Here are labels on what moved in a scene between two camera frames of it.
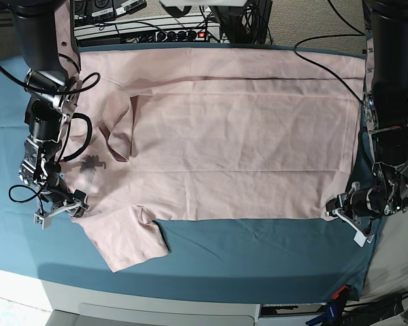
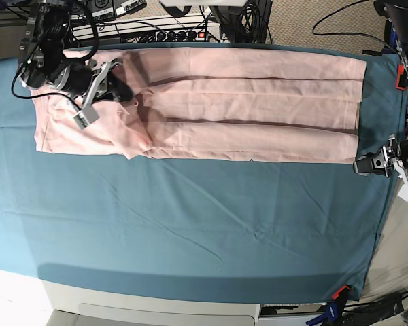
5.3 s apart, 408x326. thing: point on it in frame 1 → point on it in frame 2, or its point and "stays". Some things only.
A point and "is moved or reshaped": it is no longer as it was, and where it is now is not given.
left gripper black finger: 81,195 → 117,90
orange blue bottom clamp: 334,310 stays
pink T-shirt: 199,132 is moved or reshaped
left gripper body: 55,197 → 91,83
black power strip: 181,36 stays
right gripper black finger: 332,204 → 375,165
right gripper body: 360,206 → 392,154
